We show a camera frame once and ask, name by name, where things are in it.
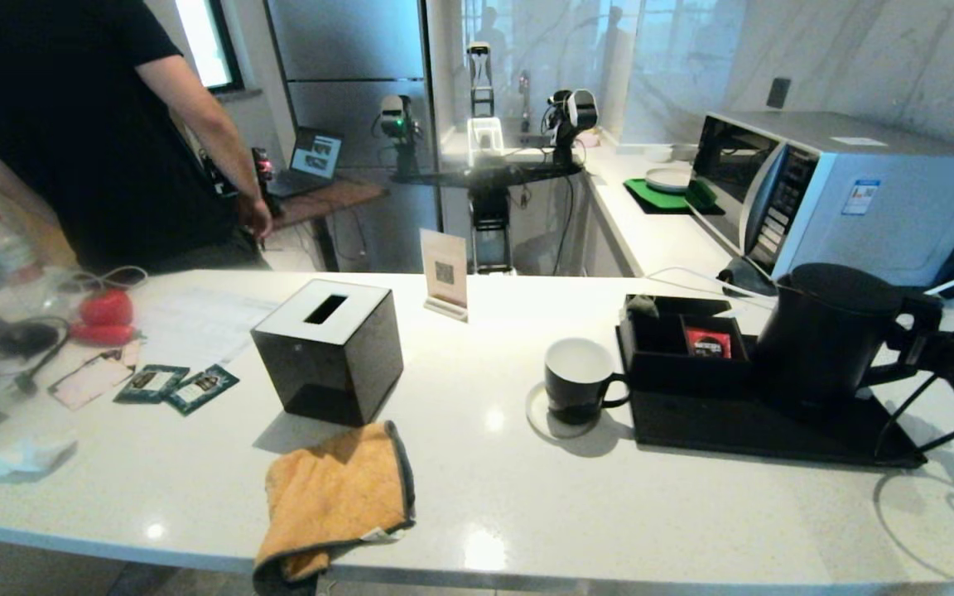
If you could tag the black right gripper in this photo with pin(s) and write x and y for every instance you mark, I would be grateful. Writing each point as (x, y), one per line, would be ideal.
(949, 352)

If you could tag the black electric kettle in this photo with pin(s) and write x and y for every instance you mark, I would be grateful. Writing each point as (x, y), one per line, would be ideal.
(825, 339)

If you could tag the green tea sachet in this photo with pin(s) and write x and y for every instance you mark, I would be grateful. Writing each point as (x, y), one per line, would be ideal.
(205, 387)
(150, 382)

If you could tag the silver microwave oven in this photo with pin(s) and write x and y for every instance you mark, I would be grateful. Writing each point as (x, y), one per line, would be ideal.
(858, 207)

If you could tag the black serving tray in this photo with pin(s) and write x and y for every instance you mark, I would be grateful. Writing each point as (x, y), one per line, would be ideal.
(734, 430)

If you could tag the black sachet organiser box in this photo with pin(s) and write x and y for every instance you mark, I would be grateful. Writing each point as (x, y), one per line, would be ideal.
(659, 372)

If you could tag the grey sachet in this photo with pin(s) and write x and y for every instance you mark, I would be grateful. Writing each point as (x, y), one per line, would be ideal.
(643, 306)

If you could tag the white plate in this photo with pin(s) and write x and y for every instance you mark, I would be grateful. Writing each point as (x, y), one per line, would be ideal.
(667, 180)

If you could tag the white bowl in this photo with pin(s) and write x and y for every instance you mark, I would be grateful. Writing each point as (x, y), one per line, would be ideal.
(684, 152)

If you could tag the black mug white inside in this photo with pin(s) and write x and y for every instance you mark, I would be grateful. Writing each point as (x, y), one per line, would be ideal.
(576, 397)

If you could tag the white round coaster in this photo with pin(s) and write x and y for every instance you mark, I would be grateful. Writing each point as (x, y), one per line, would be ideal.
(537, 418)

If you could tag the black background robot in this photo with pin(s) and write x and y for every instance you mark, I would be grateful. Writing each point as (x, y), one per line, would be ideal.
(489, 215)

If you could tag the chrome kitchen faucet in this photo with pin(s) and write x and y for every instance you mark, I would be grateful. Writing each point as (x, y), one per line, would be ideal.
(524, 91)

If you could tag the acrylic table sign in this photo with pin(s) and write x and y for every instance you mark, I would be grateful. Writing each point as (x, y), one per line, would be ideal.
(444, 269)

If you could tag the black glossy tissue box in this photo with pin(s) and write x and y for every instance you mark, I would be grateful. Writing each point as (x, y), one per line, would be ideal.
(336, 364)

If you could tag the brown wooden desk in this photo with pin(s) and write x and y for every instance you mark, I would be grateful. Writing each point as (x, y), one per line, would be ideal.
(336, 199)

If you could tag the orange microfiber cloth grey trim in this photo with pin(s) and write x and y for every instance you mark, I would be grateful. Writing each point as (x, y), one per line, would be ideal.
(328, 497)

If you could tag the open laptop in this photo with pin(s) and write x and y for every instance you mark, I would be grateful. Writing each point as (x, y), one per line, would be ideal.
(315, 156)

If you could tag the grey refrigerator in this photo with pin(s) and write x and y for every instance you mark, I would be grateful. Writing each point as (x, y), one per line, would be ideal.
(344, 50)

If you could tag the printed white paper sheet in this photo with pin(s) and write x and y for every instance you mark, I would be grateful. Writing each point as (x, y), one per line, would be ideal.
(195, 327)

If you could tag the dark framed window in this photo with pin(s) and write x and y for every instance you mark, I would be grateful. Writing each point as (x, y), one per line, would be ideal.
(204, 41)

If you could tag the red toy bell pepper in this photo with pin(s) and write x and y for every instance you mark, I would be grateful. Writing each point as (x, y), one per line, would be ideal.
(106, 308)

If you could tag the beige torn sachet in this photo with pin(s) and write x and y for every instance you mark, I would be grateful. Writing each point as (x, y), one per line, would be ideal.
(92, 379)

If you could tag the black power brick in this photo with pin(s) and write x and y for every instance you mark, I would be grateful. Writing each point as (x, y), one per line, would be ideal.
(26, 339)

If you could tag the crumpled white tissue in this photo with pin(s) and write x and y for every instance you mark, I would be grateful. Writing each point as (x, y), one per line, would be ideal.
(30, 457)

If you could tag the person in black shirt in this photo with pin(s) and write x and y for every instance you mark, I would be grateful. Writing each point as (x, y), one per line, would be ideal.
(46, 124)

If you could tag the clear water bottle red cap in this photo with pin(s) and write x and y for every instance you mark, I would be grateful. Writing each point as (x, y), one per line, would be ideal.
(1, 252)

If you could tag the black wall socket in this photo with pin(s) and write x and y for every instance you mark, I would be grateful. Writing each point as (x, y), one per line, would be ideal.
(778, 93)

